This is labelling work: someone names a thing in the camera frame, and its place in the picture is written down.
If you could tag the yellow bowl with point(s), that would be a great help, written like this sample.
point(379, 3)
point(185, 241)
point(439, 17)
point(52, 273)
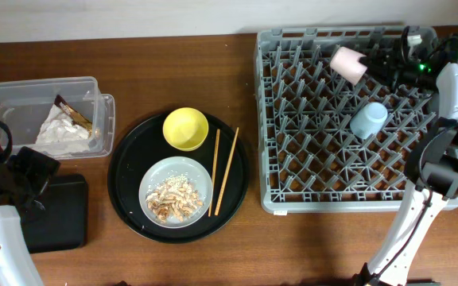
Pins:
point(185, 129)

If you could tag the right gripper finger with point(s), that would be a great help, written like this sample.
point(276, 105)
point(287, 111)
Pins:
point(380, 74)
point(371, 61)

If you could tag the round black serving tray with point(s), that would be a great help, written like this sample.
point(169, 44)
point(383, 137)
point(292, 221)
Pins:
point(144, 146)

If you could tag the blue cup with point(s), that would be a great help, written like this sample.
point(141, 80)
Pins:
point(369, 120)

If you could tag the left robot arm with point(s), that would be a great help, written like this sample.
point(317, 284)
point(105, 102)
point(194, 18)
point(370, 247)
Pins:
point(23, 177)

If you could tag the clear plastic waste bin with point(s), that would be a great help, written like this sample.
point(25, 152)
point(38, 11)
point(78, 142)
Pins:
point(25, 106)

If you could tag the brown gold snack wrapper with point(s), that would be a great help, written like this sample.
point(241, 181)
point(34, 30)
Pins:
point(77, 117)

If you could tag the pink cup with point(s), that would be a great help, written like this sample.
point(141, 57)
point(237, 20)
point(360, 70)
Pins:
point(346, 63)

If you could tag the food scraps on plate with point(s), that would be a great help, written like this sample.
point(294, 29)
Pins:
point(175, 197)

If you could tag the grey plastic dishwasher rack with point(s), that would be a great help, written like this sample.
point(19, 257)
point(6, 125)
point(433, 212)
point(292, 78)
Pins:
point(310, 161)

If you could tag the white napkin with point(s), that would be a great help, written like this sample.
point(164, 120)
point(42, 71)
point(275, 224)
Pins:
point(59, 135)

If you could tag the black rectangular tray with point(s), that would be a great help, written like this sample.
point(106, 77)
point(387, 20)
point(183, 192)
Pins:
point(58, 219)

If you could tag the grey plate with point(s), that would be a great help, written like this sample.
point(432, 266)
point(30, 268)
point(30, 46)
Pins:
point(173, 166)

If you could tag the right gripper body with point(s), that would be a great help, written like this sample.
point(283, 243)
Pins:
point(378, 63)

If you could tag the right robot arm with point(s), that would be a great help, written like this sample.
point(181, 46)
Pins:
point(432, 168)

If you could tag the wooden chopstick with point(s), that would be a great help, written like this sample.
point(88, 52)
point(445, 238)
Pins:
point(214, 167)
point(226, 173)

